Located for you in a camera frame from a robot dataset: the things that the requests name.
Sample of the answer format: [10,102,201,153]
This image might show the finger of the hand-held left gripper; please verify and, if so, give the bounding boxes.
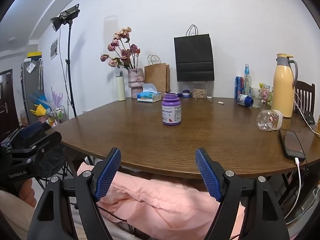
[7,131,62,166]
[0,121,52,153]

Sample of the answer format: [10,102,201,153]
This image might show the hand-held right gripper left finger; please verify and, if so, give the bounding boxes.
[26,147,122,240]

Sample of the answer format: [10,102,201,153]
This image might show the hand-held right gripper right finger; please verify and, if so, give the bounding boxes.
[194,147,290,240]

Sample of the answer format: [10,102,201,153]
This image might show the person's left forearm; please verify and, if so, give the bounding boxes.
[0,189,38,240]

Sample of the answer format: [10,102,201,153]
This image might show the person's left hand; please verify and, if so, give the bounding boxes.
[20,179,37,208]

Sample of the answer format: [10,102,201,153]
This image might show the black fabric stool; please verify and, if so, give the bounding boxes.
[35,144,78,189]

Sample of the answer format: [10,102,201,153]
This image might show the dark brown door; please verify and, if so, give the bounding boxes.
[0,69,20,140]

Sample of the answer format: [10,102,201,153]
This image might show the grey refrigerator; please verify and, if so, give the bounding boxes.
[21,57,44,120]

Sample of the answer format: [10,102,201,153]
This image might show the pink blanket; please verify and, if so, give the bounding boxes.
[77,162,247,240]

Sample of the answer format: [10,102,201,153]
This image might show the purple pill bottle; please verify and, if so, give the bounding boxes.
[161,93,182,126]

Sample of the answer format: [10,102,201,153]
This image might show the white bottle with blue cap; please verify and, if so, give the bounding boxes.
[237,94,254,107]

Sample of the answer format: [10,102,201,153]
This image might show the clear grain container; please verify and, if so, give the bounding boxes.
[192,81,208,99]

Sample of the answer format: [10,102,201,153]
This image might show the blue tissue box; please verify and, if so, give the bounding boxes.
[137,83,162,103]

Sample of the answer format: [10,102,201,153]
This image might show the white thermos bottle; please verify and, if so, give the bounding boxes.
[116,71,126,101]

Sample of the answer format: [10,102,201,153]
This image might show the black smartphone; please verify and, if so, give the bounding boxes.
[278,128,306,162]

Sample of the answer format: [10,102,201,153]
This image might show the clear drinking glass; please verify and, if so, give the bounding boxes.
[251,88,262,109]

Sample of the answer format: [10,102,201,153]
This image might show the red and blue can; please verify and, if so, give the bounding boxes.
[235,76,244,99]

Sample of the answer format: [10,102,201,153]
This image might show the pink stone vase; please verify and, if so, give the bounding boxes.
[128,68,145,99]

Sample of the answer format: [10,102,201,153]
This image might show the colourful snack packets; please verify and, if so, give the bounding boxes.
[259,83,273,105]

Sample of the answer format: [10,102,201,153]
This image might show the glass bottle with blue cap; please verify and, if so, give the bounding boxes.
[244,64,252,97]

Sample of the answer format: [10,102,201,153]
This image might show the brown paper bag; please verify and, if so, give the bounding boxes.
[144,55,170,93]

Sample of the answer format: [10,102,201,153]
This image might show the yellow thermos jug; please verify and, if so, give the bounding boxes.
[271,53,299,118]

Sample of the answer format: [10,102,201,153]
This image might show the black power adapter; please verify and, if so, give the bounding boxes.
[304,111,316,125]

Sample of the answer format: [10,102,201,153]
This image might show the dried pink roses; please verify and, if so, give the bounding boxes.
[100,27,141,70]

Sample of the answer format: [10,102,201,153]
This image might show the black paper bag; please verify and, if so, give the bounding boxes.
[174,25,215,82]

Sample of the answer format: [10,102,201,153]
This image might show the studio light on stand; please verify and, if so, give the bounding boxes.
[51,4,80,117]

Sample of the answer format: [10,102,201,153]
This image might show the dark wooden chair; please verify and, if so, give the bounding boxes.
[294,80,316,120]

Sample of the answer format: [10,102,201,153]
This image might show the thin black cable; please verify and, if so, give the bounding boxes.
[97,206,128,222]

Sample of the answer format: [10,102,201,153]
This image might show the white wall panel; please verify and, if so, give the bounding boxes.
[50,39,60,60]

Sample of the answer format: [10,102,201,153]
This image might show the white charging cable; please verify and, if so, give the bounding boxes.
[284,157,302,225]

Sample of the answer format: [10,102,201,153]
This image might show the white power cable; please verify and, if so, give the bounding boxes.
[294,92,320,137]

